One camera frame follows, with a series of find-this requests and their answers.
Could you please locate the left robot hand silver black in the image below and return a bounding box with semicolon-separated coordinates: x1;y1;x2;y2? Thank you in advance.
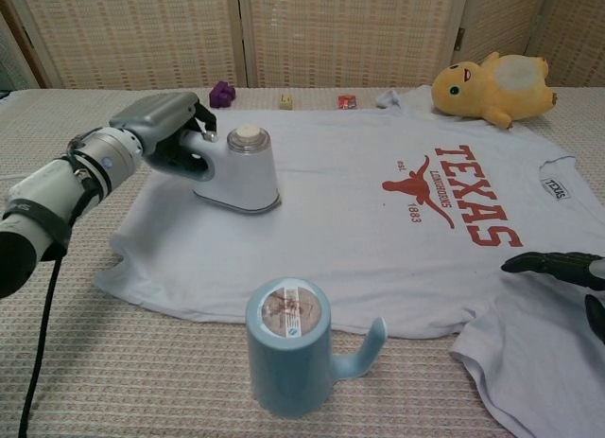
108;91;219;179

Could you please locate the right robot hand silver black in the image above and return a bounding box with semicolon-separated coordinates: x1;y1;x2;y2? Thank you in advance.
500;251;605;350

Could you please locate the white clothes iron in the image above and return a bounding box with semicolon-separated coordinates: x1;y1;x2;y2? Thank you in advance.
181;124;284;217

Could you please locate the white Texas Longhorns T-shirt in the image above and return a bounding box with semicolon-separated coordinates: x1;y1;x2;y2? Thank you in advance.
93;85;605;438

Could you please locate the purple toy block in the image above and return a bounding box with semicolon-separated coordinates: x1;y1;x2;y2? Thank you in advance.
208;80;237;110

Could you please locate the yellow plush toy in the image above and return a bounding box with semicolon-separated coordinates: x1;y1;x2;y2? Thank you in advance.
432;51;559;131

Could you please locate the woven folding screen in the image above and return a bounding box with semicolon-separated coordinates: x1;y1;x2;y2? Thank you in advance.
0;0;605;90

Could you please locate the beige woven tablecloth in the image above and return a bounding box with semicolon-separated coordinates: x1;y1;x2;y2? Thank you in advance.
0;85;605;438

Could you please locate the light blue mug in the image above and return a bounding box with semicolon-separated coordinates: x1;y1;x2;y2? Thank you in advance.
244;275;389;419

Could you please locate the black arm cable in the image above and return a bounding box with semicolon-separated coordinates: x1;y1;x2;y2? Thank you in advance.
16;248;65;438

